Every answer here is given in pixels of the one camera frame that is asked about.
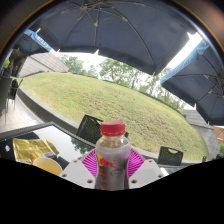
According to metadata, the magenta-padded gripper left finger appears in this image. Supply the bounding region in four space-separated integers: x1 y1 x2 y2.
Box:
59 148 100 190

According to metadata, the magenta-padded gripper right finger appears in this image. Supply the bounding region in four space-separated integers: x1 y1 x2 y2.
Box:
125 148 167 190

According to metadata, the red-capped drink bottle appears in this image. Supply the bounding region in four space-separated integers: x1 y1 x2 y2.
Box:
94 120 132 192

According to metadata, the black mesh patio chair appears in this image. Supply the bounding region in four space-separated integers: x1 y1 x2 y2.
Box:
75 114 104 145
157 145 184 166

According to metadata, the cream ceramic mug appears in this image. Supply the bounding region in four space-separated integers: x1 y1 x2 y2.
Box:
32 156 64 177

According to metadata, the yellow foil packet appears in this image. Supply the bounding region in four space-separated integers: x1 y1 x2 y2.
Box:
12 137 60 165

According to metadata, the beige patio umbrella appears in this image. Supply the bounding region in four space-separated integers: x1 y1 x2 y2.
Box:
213 125 224 144

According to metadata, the dark blue patio umbrella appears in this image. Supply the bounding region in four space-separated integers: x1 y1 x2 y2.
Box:
159 38 224 126
13 28 54 56
31 0 201 76

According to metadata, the black slim patio chair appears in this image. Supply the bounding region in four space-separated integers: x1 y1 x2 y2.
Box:
8 78 24 111

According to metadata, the grey wicker chair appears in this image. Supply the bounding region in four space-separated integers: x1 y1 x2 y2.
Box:
0 76 13 124

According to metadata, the person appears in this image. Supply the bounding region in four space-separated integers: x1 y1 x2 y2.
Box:
2 63 14 78

